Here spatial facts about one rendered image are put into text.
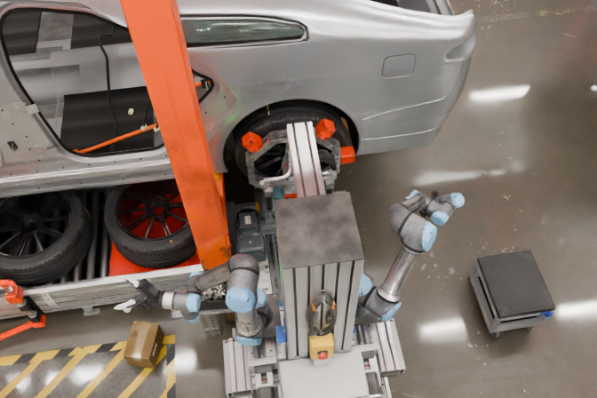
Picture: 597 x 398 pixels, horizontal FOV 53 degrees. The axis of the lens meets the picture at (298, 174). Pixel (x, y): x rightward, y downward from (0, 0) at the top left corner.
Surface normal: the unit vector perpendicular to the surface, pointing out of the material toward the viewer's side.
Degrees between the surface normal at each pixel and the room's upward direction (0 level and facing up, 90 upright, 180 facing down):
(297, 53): 80
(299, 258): 0
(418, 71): 90
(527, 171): 0
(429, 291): 0
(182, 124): 90
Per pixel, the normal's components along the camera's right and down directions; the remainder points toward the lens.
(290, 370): -0.01, -0.58
